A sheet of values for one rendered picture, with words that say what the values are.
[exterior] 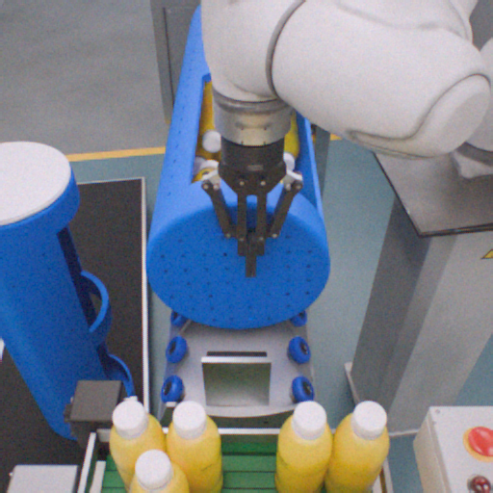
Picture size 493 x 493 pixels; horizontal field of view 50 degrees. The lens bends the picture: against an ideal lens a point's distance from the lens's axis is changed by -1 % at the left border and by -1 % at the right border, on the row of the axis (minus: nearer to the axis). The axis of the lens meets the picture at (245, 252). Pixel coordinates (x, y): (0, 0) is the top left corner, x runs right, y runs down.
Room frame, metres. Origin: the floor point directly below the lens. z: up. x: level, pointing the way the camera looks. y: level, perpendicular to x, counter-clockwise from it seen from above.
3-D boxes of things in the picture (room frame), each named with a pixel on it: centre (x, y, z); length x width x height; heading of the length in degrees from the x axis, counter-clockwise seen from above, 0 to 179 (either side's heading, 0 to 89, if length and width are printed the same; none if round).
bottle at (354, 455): (0.31, -0.15, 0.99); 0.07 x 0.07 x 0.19
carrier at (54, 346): (0.87, 0.50, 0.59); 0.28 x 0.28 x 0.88
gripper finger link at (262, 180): (0.53, -0.02, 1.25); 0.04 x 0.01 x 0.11; 0
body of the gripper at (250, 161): (0.53, -0.01, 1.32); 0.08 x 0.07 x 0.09; 90
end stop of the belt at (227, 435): (0.36, 0.01, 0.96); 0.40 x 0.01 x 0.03; 90
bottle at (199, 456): (0.31, 0.07, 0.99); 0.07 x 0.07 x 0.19
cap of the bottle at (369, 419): (0.31, -0.15, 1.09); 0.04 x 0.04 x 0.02
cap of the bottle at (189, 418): (0.31, 0.07, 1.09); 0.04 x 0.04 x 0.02
